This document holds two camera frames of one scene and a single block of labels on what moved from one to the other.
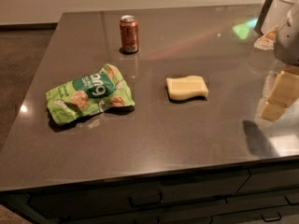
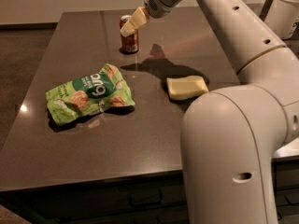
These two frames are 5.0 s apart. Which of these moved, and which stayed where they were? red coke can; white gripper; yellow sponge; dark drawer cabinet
Moved: white gripper
Stayed: yellow sponge; red coke can; dark drawer cabinet
